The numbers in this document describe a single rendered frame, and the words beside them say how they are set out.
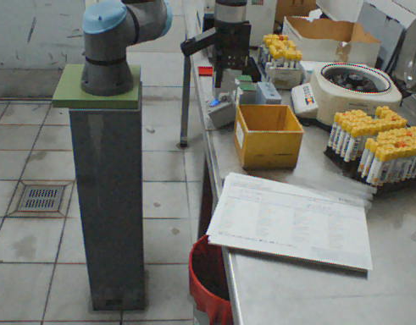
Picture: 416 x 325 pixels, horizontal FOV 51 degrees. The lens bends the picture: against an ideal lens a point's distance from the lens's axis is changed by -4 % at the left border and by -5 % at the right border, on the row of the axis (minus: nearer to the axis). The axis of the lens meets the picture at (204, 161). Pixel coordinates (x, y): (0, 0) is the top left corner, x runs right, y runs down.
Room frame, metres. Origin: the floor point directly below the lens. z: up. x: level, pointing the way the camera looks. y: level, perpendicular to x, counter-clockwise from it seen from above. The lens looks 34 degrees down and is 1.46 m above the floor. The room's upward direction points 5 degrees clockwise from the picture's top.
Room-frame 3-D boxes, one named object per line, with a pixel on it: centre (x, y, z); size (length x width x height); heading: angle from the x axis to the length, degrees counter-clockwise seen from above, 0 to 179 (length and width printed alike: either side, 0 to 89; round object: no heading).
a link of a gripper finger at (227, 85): (1.05, -0.04, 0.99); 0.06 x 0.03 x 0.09; 98
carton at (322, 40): (1.56, -0.40, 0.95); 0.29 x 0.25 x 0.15; 98
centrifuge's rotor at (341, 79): (1.19, -0.41, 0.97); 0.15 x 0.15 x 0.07
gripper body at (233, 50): (1.07, -0.04, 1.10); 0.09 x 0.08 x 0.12; 98
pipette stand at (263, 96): (1.09, -0.15, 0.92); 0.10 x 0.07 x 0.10; 10
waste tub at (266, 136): (0.94, -0.14, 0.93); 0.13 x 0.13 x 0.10; 10
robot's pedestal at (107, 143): (1.20, 0.30, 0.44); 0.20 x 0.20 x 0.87; 8
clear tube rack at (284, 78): (1.43, -0.22, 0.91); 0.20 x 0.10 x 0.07; 8
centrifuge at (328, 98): (1.19, -0.39, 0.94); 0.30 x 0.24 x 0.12; 89
